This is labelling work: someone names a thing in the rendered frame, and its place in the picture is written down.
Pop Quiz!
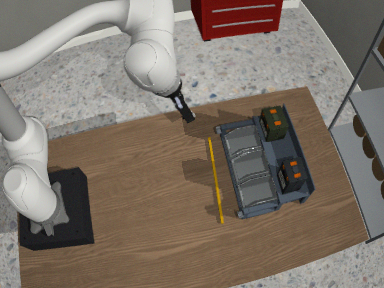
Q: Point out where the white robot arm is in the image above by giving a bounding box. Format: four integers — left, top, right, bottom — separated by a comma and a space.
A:
0, 0, 181, 237

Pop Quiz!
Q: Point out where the grey open bin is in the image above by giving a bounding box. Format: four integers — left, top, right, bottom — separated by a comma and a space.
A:
231, 149, 270, 186
224, 125, 263, 161
238, 174, 278, 210

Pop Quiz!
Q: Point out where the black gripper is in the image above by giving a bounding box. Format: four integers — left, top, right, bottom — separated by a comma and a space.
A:
165, 80, 196, 123

